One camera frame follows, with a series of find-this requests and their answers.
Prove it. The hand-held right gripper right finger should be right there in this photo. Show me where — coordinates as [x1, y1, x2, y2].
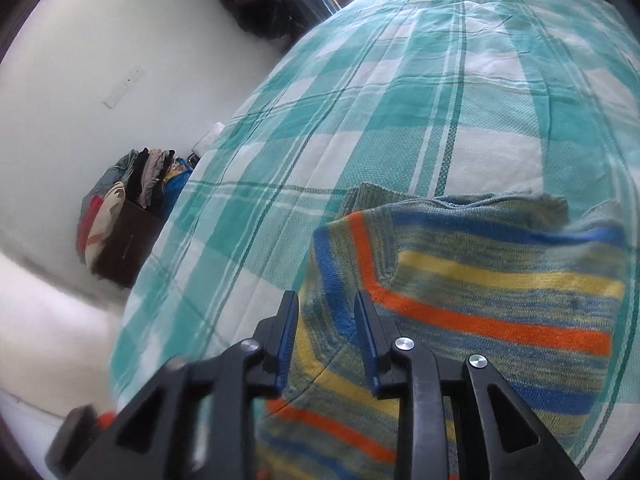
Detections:
[353, 290, 586, 480]

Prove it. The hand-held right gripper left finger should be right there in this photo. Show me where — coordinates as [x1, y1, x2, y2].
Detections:
[65, 290, 301, 480]

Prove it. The striped knit sweater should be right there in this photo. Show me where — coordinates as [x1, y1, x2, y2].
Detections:
[255, 182, 633, 480]

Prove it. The folded clothes pile on box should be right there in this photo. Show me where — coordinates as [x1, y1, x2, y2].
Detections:
[75, 147, 193, 268]

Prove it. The white bag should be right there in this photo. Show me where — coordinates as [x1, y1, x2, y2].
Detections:
[192, 122, 224, 157]

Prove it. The teal checked bed sheet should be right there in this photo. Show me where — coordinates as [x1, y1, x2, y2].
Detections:
[107, 0, 640, 480]

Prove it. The white wall cable duct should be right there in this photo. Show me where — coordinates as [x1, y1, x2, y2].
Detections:
[102, 66, 146, 108]

